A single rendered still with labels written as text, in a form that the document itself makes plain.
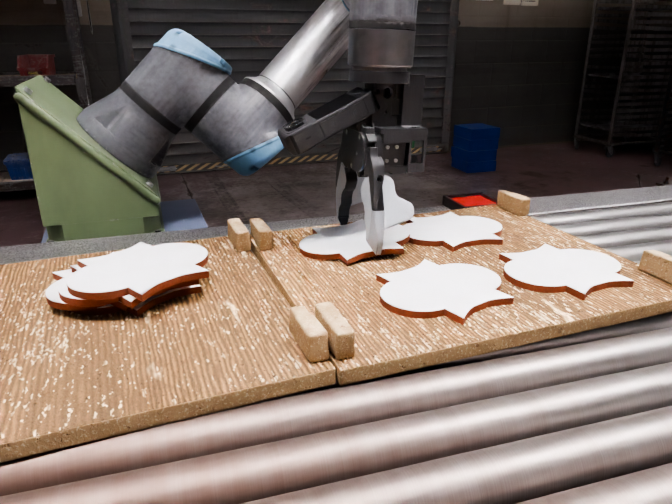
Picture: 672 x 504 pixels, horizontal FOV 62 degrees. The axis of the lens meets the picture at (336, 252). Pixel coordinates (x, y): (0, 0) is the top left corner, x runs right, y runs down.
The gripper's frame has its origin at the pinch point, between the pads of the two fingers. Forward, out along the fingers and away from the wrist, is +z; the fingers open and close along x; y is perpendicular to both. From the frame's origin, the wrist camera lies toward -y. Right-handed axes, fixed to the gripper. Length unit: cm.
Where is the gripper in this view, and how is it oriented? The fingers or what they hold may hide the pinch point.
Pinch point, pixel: (354, 236)
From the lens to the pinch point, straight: 70.4
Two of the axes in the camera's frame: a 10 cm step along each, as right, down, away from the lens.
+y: 9.3, -0.9, 3.5
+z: -0.4, 9.4, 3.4
